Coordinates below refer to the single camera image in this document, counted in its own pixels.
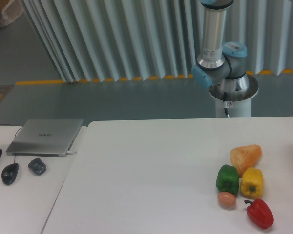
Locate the orange triangular bread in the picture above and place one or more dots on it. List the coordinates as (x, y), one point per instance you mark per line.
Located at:
(244, 157)

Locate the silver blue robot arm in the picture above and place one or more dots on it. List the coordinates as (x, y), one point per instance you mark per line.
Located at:
(213, 44)

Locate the white folding screen panels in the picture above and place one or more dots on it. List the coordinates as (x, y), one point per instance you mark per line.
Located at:
(115, 39)

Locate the green bell pepper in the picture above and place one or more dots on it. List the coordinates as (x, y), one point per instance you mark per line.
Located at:
(228, 180)

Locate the silver closed laptop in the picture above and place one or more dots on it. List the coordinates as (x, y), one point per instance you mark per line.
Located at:
(45, 137)

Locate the brown egg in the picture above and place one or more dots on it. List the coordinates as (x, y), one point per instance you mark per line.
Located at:
(226, 199)

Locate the dark grey small case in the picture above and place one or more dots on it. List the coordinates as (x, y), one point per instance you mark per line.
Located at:
(37, 166)

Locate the yellow bell pepper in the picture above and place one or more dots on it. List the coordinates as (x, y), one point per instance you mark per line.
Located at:
(252, 183)

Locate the black computer mouse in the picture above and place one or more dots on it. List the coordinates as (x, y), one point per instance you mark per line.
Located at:
(9, 173)

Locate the red bell pepper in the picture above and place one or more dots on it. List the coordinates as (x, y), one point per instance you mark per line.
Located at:
(259, 213)

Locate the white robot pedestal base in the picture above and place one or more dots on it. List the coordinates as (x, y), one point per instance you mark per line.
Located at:
(234, 103)

